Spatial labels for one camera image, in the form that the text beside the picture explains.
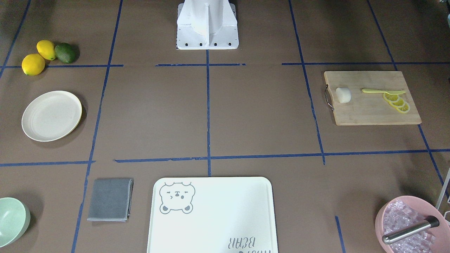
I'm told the white bear tray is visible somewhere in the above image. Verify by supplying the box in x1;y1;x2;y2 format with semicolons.
147;176;279;253

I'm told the yellow lemon upper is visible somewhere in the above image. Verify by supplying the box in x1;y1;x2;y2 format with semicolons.
36;40;57;61

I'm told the pink bowl with ice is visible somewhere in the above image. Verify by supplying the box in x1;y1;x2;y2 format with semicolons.
374;196;450;253

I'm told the green avocado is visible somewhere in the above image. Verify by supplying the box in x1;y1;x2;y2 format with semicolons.
54;42;77;64

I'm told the yellow lemon lower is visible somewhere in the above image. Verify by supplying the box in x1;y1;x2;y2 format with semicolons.
21;53;46;76

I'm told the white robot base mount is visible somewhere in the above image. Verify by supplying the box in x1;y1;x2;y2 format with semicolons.
176;0;239;50

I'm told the mint green bowl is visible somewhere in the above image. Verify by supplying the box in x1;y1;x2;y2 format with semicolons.
0;197;31;247

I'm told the lemon slice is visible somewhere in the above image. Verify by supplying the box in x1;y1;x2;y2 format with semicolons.
396;102;411;113
389;98;406;108
382;93;400;103

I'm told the wooden cutting board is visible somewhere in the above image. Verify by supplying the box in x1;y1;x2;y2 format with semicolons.
324;71;422;125

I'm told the cream round plate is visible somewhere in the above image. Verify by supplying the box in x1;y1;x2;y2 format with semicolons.
21;91;83;142

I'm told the grey folded cloth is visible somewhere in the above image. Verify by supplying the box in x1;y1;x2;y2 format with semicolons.
87;178;134;222

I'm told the yellow lemon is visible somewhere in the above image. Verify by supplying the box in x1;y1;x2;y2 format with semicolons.
36;40;57;61
21;53;46;76

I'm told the steel black-tipped tool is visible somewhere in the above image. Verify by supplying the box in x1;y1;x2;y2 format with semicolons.
381;215;440;245

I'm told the lemon slice middle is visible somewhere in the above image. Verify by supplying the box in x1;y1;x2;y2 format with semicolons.
389;98;406;108

